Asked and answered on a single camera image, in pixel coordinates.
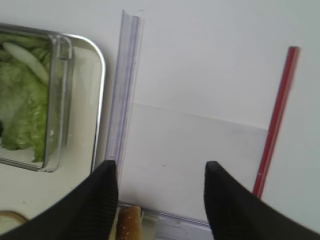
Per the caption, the sesame bun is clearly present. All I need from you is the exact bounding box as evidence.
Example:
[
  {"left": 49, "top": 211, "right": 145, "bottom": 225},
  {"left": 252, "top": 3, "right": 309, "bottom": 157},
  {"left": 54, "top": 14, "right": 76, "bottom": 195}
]
[
  {"left": 108, "top": 207, "right": 120, "bottom": 240},
  {"left": 116, "top": 206, "right": 142, "bottom": 240}
]

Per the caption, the clear bun pusher track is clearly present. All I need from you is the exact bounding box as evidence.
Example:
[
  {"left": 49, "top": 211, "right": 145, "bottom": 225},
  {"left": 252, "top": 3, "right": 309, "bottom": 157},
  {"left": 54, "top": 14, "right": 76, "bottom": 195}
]
[{"left": 118, "top": 202, "right": 213, "bottom": 240}]

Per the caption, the green lettuce pile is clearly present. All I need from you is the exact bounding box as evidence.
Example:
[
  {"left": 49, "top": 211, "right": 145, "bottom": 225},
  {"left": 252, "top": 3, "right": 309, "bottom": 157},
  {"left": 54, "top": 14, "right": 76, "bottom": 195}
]
[{"left": 0, "top": 32, "right": 52, "bottom": 163}]

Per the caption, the clear plastic vegetable container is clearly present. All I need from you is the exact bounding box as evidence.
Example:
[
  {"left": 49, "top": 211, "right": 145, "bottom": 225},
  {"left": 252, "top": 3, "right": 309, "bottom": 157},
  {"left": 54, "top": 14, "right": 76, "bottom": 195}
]
[{"left": 0, "top": 24, "right": 74, "bottom": 173}]

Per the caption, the metal serving tray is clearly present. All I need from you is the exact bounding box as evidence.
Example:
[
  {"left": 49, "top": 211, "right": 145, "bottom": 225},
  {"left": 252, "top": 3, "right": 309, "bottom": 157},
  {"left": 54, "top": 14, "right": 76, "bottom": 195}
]
[{"left": 0, "top": 33, "right": 106, "bottom": 221}]

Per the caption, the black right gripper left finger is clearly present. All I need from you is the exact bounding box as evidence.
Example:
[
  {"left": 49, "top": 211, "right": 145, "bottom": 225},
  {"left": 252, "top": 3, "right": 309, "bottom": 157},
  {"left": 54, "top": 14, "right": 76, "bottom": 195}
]
[{"left": 0, "top": 160, "right": 118, "bottom": 240}]

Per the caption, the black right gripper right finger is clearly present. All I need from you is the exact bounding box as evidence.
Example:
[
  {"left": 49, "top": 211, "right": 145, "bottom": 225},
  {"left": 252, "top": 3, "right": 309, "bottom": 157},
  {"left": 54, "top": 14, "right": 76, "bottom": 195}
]
[{"left": 204, "top": 161, "right": 320, "bottom": 240}]

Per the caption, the sesame bun top right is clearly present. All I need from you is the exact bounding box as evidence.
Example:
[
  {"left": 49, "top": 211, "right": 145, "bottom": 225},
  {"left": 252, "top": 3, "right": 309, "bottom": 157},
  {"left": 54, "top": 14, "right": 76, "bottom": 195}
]
[{"left": 116, "top": 206, "right": 142, "bottom": 240}]

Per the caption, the sesame bun top left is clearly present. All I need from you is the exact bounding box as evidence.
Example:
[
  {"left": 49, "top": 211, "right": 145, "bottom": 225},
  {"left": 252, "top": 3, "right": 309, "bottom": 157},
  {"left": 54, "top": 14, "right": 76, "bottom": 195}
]
[{"left": 108, "top": 207, "right": 120, "bottom": 240}]

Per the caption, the white bun pusher block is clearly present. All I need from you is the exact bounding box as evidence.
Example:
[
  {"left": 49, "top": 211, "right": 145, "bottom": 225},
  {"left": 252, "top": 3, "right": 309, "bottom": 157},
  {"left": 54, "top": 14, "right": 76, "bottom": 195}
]
[{"left": 141, "top": 210, "right": 159, "bottom": 240}]

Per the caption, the right red strip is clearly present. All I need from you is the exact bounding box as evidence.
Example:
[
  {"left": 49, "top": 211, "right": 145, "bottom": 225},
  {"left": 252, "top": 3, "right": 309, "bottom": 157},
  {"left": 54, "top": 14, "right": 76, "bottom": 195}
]
[{"left": 252, "top": 46, "right": 301, "bottom": 199}]

